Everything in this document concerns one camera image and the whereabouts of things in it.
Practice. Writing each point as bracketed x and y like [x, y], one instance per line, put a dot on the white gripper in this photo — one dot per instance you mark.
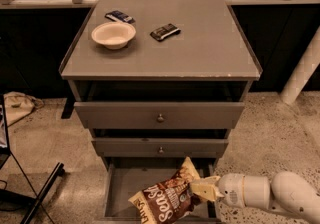
[230, 189]

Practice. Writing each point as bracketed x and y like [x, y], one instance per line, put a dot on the brown chip bag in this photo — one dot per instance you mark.
[169, 200]

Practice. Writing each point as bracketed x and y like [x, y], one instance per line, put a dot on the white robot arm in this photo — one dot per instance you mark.
[287, 194]

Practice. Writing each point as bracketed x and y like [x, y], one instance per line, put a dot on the round middle drawer knob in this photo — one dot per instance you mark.
[161, 150]

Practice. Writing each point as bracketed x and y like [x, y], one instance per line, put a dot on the round drawer knob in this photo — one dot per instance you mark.
[160, 118]
[161, 150]

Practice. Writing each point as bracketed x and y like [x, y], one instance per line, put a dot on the round top drawer knob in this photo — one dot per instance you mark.
[160, 118]

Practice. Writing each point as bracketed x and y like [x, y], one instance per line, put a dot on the grey bottom drawer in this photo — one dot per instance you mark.
[126, 177]

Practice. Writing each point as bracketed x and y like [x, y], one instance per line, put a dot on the grey drawer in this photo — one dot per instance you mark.
[126, 177]
[148, 147]
[143, 115]

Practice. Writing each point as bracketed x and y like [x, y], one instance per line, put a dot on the grey middle drawer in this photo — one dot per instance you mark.
[148, 147]

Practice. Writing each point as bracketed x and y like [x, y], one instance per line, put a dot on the grey drawer cabinet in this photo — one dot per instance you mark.
[208, 61]

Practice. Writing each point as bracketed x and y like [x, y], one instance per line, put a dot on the grey top drawer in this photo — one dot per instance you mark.
[143, 115]

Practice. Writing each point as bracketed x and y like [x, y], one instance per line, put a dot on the beige cloth bag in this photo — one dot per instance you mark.
[19, 105]

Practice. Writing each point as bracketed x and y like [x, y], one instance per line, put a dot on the black snack bar wrapper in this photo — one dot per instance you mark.
[164, 32]

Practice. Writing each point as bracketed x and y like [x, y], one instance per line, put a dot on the white bowl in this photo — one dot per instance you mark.
[113, 35]

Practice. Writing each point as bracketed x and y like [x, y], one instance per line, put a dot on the blue snack bar wrapper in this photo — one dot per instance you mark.
[119, 16]

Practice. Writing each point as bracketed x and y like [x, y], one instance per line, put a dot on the white diagonal post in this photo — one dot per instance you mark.
[303, 71]

